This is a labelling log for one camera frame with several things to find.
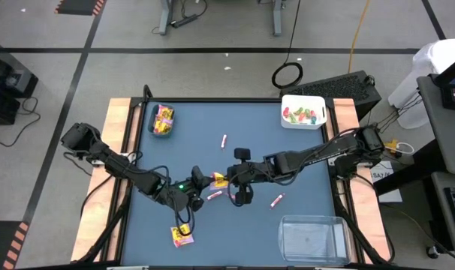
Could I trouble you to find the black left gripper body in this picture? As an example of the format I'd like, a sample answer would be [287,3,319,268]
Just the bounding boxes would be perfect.
[165,166,213,213]

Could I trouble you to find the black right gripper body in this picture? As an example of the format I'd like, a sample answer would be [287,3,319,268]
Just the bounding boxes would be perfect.
[227,148,268,206]

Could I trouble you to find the teal plastic bin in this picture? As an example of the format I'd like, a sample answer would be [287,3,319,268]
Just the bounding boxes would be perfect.
[147,103,176,139]

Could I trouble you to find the white plastic bin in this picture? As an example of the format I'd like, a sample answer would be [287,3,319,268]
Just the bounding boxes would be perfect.
[280,94,328,131]

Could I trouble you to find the clear plastic bin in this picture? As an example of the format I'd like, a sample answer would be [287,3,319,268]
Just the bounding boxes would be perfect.
[278,214,353,268]

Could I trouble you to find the wooden table side board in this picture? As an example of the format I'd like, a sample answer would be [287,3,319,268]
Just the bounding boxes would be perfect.
[70,97,142,263]
[332,97,392,263]

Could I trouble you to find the black computer tower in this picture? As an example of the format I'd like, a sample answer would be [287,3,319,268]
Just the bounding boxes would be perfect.
[279,70,382,121]

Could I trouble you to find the white printed paper sheet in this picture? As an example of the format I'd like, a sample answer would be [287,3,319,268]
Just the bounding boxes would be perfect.
[369,160,403,203]

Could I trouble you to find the grey metal table leg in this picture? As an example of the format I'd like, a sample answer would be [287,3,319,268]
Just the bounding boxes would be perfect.
[158,0,175,37]
[271,0,285,38]

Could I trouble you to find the black power strip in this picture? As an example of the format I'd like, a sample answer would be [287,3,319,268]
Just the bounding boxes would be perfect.
[170,13,198,29]

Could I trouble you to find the black orange striped mat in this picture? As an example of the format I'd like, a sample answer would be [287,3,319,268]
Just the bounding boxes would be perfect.
[53,0,107,17]
[0,220,30,270]

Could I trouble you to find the grey desk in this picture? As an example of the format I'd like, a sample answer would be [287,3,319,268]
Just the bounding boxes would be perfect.
[417,74,455,263]

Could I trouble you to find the black floor equipment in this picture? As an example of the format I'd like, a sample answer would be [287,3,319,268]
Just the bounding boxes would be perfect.
[0,35,39,127]

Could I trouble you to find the white trash bin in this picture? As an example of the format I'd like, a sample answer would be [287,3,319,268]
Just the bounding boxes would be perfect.
[387,37,455,131]

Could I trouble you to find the black hanging cable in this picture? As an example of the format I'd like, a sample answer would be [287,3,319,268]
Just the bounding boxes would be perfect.
[270,0,304,90]

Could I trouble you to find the black floor cable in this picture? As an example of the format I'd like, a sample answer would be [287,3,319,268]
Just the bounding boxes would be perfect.
[0,96,41,148]

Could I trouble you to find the yellow hanging cable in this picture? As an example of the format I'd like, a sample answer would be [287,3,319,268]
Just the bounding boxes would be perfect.
[347,0,371,74]

